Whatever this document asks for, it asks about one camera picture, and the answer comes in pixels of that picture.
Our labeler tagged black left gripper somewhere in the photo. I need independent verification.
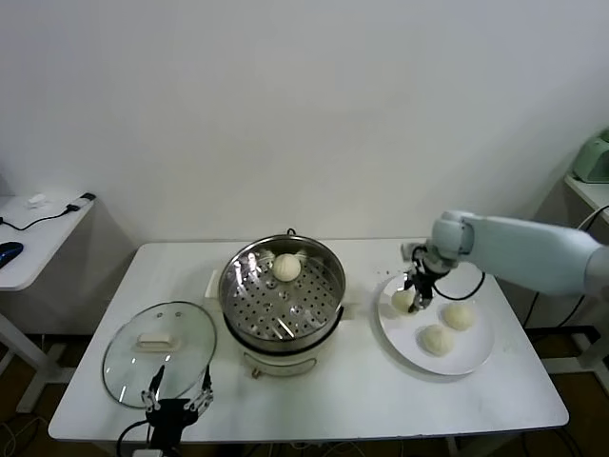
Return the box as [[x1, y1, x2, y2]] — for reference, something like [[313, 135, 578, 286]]
[[141, 364, 215, 448]]

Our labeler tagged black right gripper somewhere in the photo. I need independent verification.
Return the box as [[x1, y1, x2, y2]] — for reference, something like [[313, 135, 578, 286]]
[[403, 259, 442, 314]]

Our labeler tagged white steamed baozi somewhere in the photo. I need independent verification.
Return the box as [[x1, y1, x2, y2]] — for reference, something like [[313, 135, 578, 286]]
[[390, 288, 419, 315], [272, 253, 302, 283], [418, 324, 455, 357], [442, 303, 477, 332]]

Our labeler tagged round glass pot lid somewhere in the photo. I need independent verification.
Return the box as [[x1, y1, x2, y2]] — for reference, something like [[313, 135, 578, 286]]
[[102, 300, 218, 409]]

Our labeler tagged stainless steel steamer basket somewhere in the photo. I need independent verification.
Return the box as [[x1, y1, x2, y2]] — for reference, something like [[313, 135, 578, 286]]
[[204, 235, 362, 348]]

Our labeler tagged white round plate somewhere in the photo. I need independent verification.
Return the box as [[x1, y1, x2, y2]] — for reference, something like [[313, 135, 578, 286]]
[[378, 271, 496, 377]]

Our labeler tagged white electric pot base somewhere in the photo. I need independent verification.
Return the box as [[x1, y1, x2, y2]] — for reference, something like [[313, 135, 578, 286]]
[[222, 304, 358, 382]]

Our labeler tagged white side desk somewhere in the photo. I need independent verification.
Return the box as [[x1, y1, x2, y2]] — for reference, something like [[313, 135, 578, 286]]
[[0, 192, 96, 415]]

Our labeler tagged white shelf desk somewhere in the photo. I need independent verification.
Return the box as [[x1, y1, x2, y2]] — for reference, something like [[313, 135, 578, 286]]
[[564, 173, 609, 225]]

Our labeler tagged blue computer mouse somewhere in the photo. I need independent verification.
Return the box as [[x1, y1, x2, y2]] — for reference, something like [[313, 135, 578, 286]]
[[0, 241, 24, 268]]

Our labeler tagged mint green appliance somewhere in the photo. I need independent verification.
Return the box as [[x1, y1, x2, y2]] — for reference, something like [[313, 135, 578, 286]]
[[570, 128, 609, 185]]

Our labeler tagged black right camera cable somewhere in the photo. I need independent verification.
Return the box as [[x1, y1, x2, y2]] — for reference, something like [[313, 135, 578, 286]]
[[432, 270, 486, 302]]

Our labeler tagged black camera cable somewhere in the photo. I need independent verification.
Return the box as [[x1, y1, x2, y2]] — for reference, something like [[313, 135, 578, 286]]
[[432, 270, 486, 302], [116, 418, 153, 457]]

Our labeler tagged black left camera cable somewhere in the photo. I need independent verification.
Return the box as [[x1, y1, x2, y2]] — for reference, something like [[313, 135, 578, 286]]
[[116, 418, 153, 457]]

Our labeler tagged black adapter with cable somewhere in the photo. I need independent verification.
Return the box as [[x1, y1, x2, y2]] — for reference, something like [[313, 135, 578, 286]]
[[522, 290, 587, 329]]

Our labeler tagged white floor cable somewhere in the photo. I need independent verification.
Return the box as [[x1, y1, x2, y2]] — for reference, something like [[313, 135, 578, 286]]
[[0, 416, 49, 457]]

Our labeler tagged white hanging cable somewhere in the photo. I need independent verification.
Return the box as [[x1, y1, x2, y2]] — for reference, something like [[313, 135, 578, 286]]
[[580, 205, 609, 232]]

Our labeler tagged black cable with connectors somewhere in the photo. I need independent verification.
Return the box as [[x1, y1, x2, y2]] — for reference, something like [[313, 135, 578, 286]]
[[0, 192, 96, 232]]

